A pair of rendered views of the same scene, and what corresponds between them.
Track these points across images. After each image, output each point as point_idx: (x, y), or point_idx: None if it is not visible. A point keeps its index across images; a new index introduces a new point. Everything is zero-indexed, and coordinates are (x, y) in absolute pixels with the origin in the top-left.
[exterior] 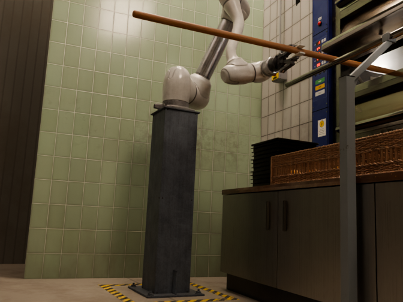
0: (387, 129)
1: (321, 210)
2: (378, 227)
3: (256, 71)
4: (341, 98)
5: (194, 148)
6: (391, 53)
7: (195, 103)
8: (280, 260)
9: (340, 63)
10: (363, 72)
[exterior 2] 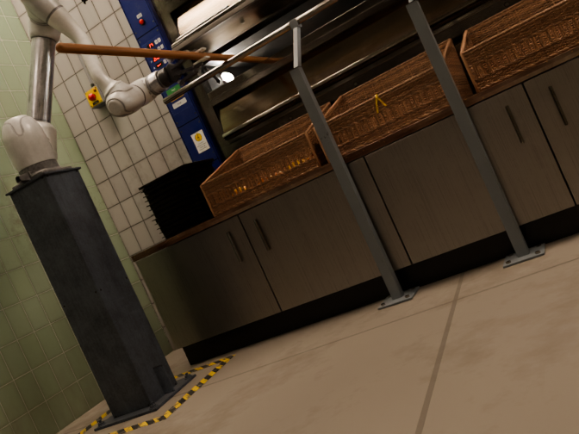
0: (285, 117)
1: (310, 207)
2: (382, 191)
3: (145, 91)
4: (301, 90)
5: (97, 214)
6: (245, 40)
7: None
8: (276, 282)
9: None
10: (212, 68)
